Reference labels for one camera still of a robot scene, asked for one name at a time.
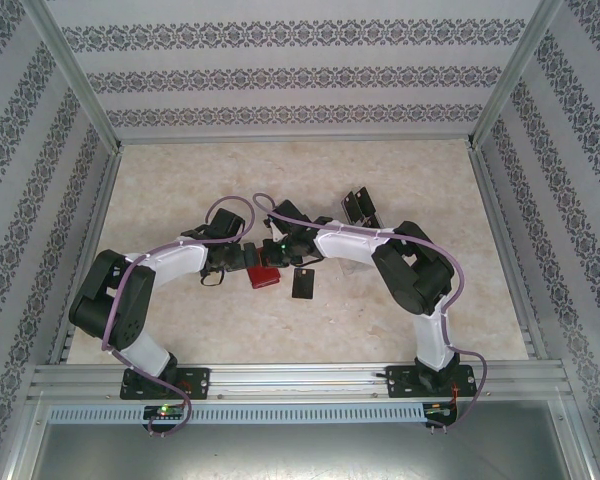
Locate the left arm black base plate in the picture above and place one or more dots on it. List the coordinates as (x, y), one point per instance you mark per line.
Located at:
(200, 382)

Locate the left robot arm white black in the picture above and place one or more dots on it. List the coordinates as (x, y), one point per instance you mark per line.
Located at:
(175, 260)

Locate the grey metal sheet tray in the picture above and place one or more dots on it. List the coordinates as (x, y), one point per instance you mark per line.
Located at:
(300, 455)

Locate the aluminium table edge rail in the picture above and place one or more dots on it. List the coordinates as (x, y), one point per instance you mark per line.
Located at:
(102, 210)
(494, 210)
(295, 141)

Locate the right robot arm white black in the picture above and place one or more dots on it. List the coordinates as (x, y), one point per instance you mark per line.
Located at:
(350, 245)

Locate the clear acrylic card stand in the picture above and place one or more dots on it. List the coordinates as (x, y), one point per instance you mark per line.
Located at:
(352, 270)

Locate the small circuit board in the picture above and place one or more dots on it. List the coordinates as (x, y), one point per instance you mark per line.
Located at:
(165, 411)
(440, 410)

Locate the aluminium frame post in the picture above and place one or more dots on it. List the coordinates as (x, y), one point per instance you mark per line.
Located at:
(74, 70)
(513, 70)

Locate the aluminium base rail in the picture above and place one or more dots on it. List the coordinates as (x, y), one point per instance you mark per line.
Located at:
(300, 382)

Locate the red leather card holder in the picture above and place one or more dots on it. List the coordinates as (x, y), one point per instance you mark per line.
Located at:
(263, 278)

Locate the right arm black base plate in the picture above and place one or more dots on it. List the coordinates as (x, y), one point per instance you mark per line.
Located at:
(400, 382)

